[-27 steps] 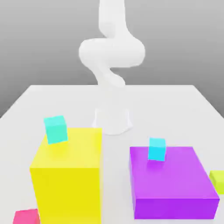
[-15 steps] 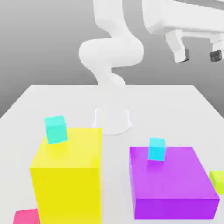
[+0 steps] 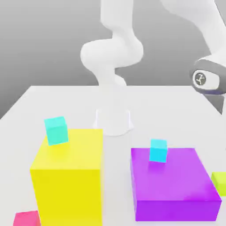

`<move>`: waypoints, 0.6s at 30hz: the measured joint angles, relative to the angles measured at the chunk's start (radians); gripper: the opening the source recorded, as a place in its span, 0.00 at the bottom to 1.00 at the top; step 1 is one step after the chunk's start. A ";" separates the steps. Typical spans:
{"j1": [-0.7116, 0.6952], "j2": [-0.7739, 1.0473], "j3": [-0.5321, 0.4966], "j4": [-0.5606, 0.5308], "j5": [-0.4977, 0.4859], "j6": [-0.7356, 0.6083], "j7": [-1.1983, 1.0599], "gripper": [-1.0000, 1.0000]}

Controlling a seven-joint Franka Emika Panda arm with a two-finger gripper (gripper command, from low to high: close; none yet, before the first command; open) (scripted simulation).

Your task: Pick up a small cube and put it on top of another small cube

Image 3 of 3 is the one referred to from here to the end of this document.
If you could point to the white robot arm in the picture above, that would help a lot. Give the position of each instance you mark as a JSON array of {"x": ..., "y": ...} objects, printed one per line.
[{"x": 113, "y": 53}]

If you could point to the small cyan cube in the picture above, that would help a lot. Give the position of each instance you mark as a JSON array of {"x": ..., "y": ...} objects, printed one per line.
[{"x": 158, "y": 151}]

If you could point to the small turquoise cube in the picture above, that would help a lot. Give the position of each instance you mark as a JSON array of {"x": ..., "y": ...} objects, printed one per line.
[{"x": 56, "y": 131}]

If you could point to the small lime green cube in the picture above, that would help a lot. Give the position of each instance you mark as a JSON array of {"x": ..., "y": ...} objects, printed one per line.
[{"x": 220, "y": 182}]

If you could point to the small pink cube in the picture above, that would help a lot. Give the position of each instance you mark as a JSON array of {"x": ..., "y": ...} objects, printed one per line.
[{"x": 26, "y": 219}]

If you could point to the large yellow box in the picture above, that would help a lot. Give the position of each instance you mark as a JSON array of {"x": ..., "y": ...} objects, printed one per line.
[{"x": 68, "y": 185}]

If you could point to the large purple box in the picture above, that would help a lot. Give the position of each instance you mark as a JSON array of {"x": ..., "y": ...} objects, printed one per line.
[{"x": 173, "y": 183}]

